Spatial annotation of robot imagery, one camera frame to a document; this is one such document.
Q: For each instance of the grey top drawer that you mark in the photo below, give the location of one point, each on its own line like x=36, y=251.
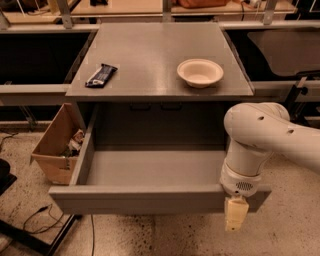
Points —
x=148, y=159

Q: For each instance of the grey drawer cabinet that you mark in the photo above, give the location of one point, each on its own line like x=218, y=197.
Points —
x=130, y=73

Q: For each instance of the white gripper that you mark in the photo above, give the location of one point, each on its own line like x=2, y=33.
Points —
x=239, y=182

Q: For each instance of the wooden back table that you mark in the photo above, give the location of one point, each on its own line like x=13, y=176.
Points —
x=50, y=13

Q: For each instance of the white paper bowl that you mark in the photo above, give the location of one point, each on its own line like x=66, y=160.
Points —
x=200, y=73

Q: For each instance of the orange brown bag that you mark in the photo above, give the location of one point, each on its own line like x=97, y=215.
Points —
x=191, y=4

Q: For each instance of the brown cardboard box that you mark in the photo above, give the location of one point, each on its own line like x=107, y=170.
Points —
x=48, y=151

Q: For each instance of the trash items in box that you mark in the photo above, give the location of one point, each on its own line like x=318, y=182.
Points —
x=74, y=145

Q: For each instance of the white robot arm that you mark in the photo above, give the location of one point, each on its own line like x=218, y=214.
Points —
x=256, y=131

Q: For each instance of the black metal stand base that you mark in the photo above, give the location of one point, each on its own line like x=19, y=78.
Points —
x=28, y=240

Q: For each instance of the dark blue snack bar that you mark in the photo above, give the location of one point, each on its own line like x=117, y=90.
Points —
x=100, y=78

